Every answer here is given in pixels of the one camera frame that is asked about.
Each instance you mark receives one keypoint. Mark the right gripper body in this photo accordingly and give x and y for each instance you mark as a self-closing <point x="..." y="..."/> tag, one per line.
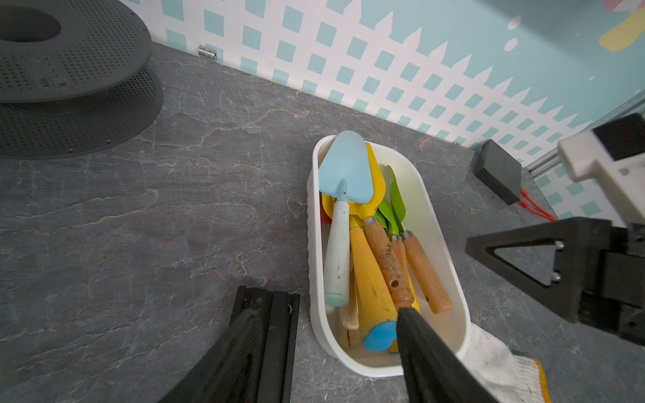
<point x="613" y="297"/>

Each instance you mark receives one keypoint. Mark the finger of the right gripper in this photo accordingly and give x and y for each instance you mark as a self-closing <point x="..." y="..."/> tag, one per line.
<point x="558" y="264"/>

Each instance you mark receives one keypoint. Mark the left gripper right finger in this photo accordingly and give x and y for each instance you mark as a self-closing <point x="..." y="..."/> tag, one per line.
<point x="431" y="370"/>

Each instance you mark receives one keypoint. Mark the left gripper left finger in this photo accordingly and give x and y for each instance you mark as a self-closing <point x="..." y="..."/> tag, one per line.
<point x="230" y="370"/>

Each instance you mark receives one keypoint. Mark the yellow shovel wooden handle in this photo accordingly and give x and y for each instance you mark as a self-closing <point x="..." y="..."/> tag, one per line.
<point x="393" y="273"/>

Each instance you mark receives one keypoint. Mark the white plastic storage box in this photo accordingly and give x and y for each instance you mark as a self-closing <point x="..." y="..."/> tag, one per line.
<point x="337" y="329"/>

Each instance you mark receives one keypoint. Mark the light blue trowel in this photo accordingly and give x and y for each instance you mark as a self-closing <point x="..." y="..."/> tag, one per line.
<point x="345" y="175"/>

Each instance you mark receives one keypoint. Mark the black box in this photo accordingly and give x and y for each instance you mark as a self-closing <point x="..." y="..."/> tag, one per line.
<point x="499" y="171"/>

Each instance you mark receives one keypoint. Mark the red shovel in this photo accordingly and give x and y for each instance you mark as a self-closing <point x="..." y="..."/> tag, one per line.
<point x="325" y="218"/>

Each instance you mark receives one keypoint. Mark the white work glove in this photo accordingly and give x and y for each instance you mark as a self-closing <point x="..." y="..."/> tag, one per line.
<point x="507" y="376"/>

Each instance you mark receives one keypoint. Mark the silver bolt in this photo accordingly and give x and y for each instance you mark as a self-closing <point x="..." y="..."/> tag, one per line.
<point x="207" y="52"/>

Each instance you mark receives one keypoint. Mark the grey filament spool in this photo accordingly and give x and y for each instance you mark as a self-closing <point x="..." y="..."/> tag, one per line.
<point x="75" y="78"/>

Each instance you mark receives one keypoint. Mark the black aluminium rail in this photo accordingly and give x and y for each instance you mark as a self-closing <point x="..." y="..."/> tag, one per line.
<point x="279" y="322"/>

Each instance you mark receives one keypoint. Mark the green trowel wooden handle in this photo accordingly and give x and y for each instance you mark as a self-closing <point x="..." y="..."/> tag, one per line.
<point x="426" y="275"/>

